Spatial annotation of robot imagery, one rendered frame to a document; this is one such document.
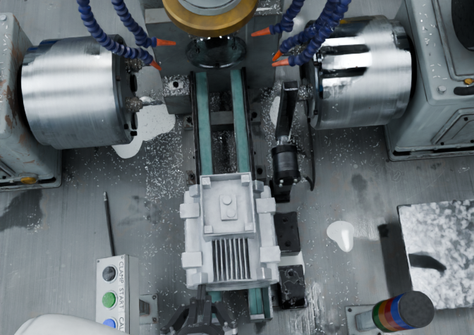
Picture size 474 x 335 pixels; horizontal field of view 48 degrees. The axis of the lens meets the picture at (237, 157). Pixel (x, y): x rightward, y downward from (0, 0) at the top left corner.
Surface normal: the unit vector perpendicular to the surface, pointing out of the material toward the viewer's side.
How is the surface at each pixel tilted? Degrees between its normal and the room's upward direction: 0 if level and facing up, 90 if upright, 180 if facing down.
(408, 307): 0
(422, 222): 0
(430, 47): 0
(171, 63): 90
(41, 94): 28
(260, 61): 90
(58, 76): 9
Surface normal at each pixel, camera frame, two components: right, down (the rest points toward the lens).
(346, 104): 0.07, 0.67
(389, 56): 0.00, -0.12
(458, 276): -0.01, -0.34
